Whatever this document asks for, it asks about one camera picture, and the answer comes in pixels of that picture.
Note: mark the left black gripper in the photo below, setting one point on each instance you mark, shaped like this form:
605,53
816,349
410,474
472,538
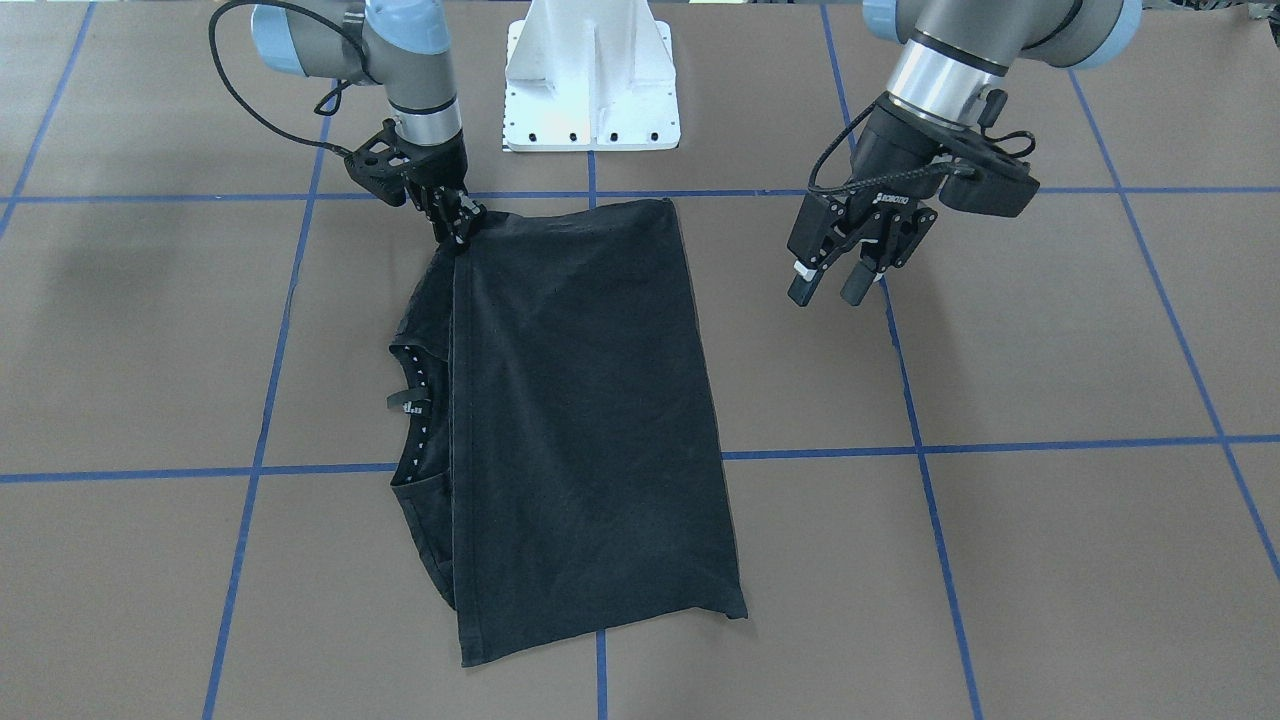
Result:
893,150

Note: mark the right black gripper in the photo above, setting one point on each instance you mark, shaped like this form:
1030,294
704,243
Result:
437,168

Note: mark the black printed t-shirt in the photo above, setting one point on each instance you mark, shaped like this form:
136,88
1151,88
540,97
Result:
562,471

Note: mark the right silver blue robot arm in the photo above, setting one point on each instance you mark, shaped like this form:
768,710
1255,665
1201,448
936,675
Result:
403,47

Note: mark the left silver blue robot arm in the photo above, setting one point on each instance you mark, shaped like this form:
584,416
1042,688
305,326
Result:
956,54

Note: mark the white pedestal base plate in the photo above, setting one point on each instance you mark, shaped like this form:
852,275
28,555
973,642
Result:
590,76

